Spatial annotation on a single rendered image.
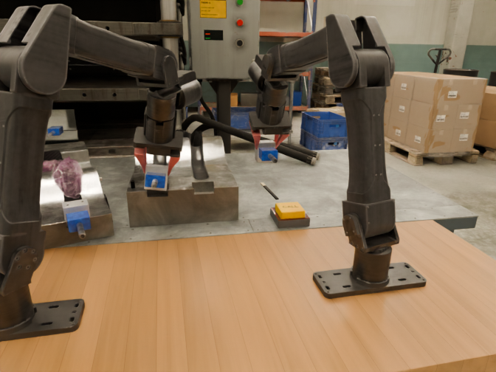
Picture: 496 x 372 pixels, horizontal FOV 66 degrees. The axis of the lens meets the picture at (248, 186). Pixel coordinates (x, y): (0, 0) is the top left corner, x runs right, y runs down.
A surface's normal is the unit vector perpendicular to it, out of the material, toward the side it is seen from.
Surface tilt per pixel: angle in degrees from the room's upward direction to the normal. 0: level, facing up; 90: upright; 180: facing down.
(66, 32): 90
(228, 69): 90
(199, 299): 0
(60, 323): 0
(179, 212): 90
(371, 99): 76
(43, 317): 0
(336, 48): 90
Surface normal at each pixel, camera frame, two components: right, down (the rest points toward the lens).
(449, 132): 0.18, 0.25
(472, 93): 0.19, 0.47
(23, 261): 0.86, 0.18
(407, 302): 0.01, -0.94
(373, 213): 0.43, 0.08
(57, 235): 0.47, 0.31
